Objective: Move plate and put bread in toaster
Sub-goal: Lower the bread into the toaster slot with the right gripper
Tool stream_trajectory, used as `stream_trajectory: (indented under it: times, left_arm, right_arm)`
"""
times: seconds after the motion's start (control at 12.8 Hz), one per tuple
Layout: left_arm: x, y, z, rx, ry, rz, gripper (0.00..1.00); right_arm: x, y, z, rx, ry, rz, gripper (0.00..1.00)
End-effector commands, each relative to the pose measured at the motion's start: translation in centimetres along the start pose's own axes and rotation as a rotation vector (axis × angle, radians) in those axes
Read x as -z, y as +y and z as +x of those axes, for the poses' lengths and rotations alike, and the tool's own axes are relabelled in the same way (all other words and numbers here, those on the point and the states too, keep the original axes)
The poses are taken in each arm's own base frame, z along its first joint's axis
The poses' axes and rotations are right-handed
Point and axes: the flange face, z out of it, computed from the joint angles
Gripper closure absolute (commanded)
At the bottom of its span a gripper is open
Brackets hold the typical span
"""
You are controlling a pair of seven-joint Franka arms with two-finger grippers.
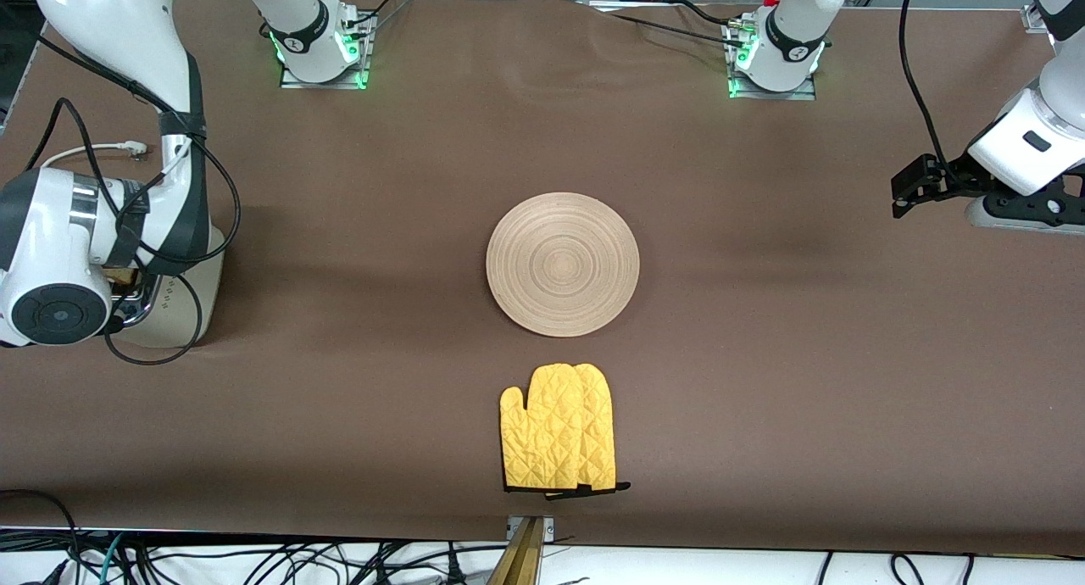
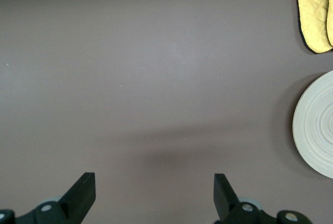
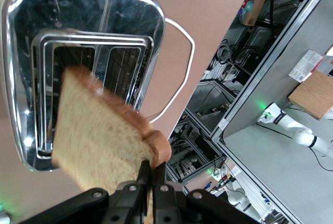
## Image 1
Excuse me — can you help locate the round light wooden plate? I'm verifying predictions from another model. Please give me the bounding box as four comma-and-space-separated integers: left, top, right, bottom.
486, 192, 640, 338

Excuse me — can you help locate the cream and chrome toaster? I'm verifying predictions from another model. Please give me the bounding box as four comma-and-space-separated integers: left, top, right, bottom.
106, 225, 226, 349

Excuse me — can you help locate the yellow quilted oven mitt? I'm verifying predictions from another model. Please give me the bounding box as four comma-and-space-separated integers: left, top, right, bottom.
572, 363, 632, 499
499, 363, 594, 493

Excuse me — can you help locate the brass coloured bar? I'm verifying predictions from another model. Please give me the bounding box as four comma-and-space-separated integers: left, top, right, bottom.
486, 517, 544, 585

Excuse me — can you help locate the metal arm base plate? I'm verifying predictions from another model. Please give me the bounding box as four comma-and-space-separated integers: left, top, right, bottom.
727, 68, 817, 102
280, 55, 372, 90

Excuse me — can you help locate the black base power cable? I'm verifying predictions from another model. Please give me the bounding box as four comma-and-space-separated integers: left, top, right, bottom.
585, 0, 747, 50

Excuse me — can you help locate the small metal table bracket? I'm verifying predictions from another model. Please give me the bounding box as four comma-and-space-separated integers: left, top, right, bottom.
507, 515, 555, 542

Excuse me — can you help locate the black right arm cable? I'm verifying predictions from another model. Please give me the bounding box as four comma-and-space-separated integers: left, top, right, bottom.
25, 34, 243, 366

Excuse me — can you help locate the white toaster power cable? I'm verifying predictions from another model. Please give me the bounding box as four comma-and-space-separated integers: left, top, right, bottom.
41, 141, 150, 169

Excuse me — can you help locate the teal floor cable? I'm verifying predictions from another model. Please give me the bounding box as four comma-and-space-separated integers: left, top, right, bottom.
97, 532, 130, 585

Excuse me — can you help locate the black floor cable loop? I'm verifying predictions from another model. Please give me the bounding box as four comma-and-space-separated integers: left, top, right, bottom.
0, 488, 83, 585

